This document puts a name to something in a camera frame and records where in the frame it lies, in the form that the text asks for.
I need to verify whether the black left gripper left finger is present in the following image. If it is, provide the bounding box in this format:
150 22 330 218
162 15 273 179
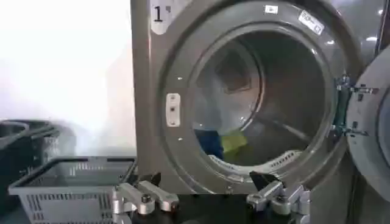
111 172 180 224

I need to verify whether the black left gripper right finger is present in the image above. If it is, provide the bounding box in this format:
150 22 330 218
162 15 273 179
246 170 311 224

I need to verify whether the yellow-green garment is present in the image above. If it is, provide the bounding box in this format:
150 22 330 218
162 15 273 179
219 130 249 155

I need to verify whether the grey plastic laundry basket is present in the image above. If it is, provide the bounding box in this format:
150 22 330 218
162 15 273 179
8 156 137 224

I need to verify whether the blue garment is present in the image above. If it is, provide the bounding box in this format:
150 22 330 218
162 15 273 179
194 128 225 160

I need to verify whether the grey dryer machine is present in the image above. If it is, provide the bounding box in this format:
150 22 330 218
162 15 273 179
130 0 385 224

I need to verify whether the round dryer door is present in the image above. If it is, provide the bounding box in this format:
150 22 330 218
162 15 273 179
334 45 390 202

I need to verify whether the dark plastic basket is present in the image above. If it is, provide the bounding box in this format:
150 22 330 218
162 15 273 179
0 119 62 214

